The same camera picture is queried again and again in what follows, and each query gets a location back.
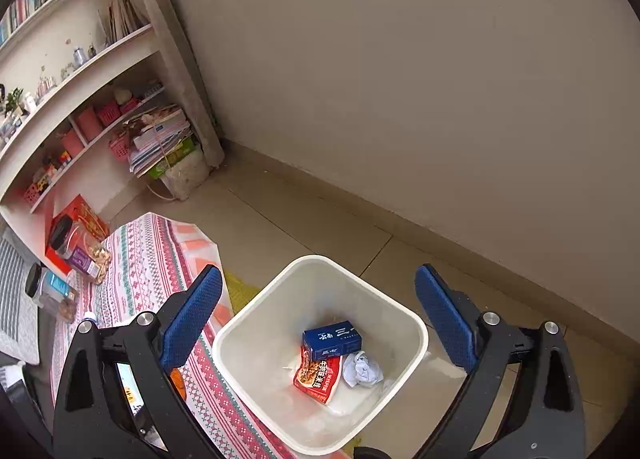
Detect red snack packet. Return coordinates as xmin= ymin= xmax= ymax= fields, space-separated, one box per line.
xmin=293 ymin=345 xmax=343 ymax=405

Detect white cable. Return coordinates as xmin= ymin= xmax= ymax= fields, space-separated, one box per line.
xmin=145 ymin=174 xmax=181 ymax=202

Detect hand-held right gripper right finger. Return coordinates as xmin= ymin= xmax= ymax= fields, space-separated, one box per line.
xmin=414 ymin=264 xmax=586 ymax=459

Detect leaning pile of booklets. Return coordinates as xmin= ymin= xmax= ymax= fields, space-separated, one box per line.
xmin=97 ymin=0 xmax=148 ymax=47

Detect yellow foam mat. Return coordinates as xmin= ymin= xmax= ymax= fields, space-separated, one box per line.
xmin=222 ymin=269 xmax=263 ymax=317

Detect white carton with blue label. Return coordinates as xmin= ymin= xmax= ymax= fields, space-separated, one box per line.
xmin=116 ymin=361 xmax=166 ymax=450

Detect tied stack of books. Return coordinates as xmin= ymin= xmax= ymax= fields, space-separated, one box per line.
xmin=122 ymin=106 xmax=198 ymax=180

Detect blue label nut jar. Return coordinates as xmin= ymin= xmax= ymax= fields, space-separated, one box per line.
xmin=25 ymin=263 xmax=81 ymax=322

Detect patterned tablecloth table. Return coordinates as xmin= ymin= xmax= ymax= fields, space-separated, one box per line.
xmin=50 ymin=211 xmax=361 ymax=459

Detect crumpled white tissue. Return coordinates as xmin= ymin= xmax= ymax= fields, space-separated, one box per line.
xmin=341 ymin=350 xmax=385 ymax=389

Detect green cardboard box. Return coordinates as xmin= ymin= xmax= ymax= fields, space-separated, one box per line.
xmin=147 ymin=139 xmax=198 ymax=180

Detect orange peel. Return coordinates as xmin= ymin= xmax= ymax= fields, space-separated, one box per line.
xmin=170 ymin=368 xmax=188 ymax=402

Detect grey striped sofa cover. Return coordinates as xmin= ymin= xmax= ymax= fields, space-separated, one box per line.
xmin=0 ymin=229 xmax=41 ymax=365

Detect pink bowl with plush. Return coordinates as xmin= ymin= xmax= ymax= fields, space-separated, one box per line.
xmin=117 ymin=89 xmax=141 ymax=114

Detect white bookshelf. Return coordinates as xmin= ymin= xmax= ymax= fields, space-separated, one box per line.
xmin=0 ymin=0 xmax=171 ymax=270

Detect purple label nut jar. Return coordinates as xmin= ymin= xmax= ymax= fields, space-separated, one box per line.
xmin=48 ymin=216 xmax=113 ymax=285

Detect pink cylinder container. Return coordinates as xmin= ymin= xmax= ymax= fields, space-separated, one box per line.
xmin=61 ymin=129 xmax=86 ymax=158
xmin=75 ymin=106 xmax=105 ymax=142

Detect white stuffed sack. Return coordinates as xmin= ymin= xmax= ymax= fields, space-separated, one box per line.
xmin=160 ymin=149 xmax=211 ymax=200

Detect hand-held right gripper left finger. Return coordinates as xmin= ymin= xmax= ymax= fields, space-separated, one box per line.
xmin=52 ymin=264 xmax=236 ymax=459

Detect blue cardboard box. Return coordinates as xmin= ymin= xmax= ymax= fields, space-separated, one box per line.
xmin=302 ymin=320 xmax=363 ymax=362

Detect white plastic bin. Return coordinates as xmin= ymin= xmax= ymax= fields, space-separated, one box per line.
xmin=212 ymin=255 xmax=430 ymax=456

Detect red gift box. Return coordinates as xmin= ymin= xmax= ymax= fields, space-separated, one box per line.
xmin=45 ymin=194 xmax=111 ymax=275

